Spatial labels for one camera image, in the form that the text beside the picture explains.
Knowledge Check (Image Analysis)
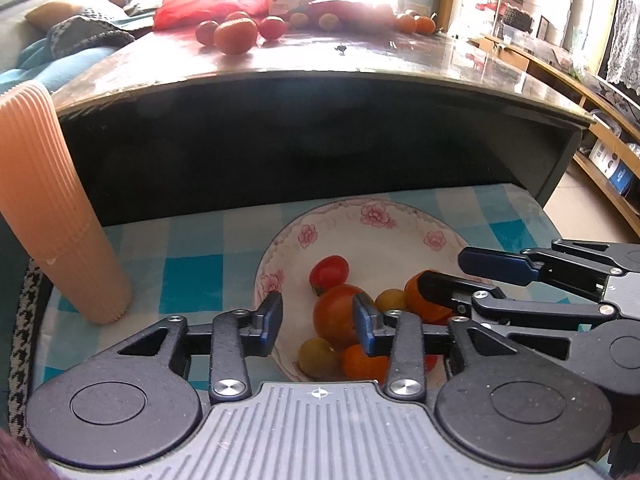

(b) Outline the blue sofa cushion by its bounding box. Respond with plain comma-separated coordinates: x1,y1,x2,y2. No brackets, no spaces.
0,45,121,93

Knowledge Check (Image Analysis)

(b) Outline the red cherry tomato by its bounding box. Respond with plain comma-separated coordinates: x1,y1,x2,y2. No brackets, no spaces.
309,255,350,297
259,16,287,40

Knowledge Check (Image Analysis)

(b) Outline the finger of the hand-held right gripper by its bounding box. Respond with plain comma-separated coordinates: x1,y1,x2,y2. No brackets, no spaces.
457,239,640,306
417,270,622,362

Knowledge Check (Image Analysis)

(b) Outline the small dark red tomato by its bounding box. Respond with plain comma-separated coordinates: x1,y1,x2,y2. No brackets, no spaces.
195,20,221,46

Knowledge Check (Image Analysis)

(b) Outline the large red-orange tomato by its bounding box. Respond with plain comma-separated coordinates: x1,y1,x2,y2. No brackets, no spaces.
214,17,258,56
313,284,371,348

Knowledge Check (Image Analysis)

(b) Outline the white lace curtain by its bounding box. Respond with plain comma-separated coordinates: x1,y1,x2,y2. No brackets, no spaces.
607,0,640,93

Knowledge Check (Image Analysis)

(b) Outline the dark wicker basket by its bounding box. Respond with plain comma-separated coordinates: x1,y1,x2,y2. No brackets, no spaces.
501,4,533,33

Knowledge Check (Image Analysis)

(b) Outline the dark wooden coffee table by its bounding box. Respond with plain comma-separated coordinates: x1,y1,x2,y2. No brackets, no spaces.
50,25,598,226

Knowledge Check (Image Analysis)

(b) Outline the white floral plate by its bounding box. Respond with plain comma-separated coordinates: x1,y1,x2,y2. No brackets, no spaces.
253,200,493,386

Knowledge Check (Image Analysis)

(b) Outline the maroon fuzzy cloth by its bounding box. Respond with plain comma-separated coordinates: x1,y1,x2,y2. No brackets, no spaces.
0,427,56,480

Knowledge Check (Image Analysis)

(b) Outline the teal upholstered seat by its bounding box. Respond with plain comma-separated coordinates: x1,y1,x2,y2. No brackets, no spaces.
0,220,36,431

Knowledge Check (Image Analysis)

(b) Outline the yellow cushion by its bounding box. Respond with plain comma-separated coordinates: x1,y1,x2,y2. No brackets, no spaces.
25,0,83,28

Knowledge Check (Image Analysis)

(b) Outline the blue white checkered cloth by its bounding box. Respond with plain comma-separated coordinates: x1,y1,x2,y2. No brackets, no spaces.
30,185,566,401

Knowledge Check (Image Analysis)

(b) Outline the wooden shelf unit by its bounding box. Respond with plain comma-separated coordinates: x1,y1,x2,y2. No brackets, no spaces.
470,0,640,236

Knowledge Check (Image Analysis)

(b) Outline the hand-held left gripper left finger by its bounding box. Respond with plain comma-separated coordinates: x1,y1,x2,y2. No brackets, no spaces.
107,291,285,404

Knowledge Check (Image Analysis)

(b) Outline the blue box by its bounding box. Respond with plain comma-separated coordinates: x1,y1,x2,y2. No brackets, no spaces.
602,157,636,193

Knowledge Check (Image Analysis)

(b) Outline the houndstooth pillow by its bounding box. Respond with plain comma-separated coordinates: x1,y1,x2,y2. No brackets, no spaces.
47,7,136,58

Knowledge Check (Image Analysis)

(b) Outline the stack of peach ribbed cups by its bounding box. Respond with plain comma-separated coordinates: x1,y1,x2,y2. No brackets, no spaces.
0,81,132,324

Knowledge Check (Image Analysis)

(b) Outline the red plastic bag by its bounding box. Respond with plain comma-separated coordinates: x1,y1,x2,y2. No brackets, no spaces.
151,0,396,31

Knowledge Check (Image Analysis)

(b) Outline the houndstooth fabric trim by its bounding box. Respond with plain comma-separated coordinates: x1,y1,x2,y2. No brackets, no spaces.
7,260,48,446

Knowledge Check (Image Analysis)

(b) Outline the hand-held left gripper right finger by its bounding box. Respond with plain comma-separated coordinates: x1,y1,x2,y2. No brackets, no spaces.
352,293,548,404

